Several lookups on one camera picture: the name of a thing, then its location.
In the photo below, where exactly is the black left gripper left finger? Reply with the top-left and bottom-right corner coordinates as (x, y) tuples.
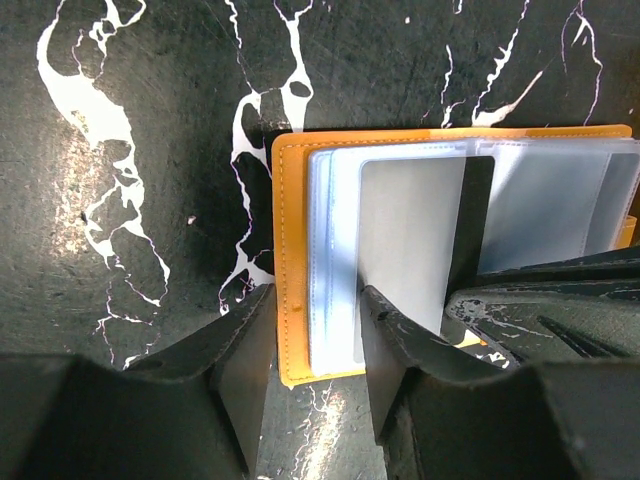
(1, 285), (276, 479)

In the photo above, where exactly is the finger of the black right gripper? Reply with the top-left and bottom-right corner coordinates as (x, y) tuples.
(474, 246), (639, 287)
(445, 278), (639, 366)

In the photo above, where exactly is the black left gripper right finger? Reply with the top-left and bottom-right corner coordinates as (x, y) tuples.
(360, 286), (639, 479)

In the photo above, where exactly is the orange leather card holder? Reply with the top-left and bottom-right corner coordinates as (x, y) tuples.
(271, 125), (639, 387)

